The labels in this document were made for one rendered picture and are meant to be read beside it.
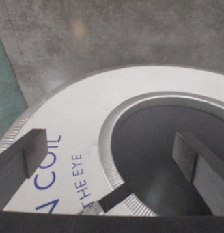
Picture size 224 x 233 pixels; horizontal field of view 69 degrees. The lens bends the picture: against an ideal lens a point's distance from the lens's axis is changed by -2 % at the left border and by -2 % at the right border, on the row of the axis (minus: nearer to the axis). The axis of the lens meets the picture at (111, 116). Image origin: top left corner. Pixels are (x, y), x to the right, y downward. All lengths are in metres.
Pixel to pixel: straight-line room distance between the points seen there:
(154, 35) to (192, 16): 0.23
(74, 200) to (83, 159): 0.11
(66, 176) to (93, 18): 0.96
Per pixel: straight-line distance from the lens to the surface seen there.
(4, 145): 0.60
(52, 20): 1.27
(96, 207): 0.41
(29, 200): 0.46
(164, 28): 1.18
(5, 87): 1.74
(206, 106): 0.78
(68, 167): 0.47
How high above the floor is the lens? 1.14
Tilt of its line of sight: 49 degrees down
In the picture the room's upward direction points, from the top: 168 degrees counter-clockwise
